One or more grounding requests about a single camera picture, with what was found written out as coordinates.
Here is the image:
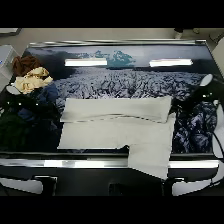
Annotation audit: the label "person's legs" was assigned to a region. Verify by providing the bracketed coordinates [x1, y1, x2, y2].
[173, 27, 201, 40]

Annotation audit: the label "blue garment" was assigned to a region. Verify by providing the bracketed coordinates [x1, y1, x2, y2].
[18, 83, 60, 123]

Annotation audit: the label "brown garment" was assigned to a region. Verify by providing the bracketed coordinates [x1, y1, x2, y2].
[12, 54, 42, 77]

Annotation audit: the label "dark green garment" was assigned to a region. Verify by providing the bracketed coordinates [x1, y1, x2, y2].
[0, 111, 38, 151]

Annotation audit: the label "white pants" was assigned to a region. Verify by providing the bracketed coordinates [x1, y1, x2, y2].
[57, 95, 177, 181]

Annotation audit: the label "cream garment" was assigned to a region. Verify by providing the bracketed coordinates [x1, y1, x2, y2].
[14, 66, 54, 95]

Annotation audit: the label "silver frame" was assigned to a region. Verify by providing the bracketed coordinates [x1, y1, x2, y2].
[0, 151, 224, 197]

